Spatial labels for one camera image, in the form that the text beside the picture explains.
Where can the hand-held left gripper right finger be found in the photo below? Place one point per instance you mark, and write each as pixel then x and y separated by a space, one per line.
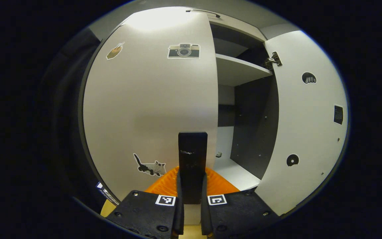
pixel 205 219

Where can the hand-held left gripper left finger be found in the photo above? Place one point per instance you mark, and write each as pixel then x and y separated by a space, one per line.
pixel 179 219

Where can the white cabinet door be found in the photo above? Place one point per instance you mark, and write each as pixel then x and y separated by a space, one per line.
pixel 307 132
pixel 144 109

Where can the white cabinet shelf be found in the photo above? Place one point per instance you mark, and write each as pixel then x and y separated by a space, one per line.
pixel 237 69
pixel 234 172

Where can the white double-door shoe cabinet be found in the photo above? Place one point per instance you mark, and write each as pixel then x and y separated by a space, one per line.
pixel 254 126

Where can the metal door hinge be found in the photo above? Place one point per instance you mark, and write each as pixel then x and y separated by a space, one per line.
pixel 273 60

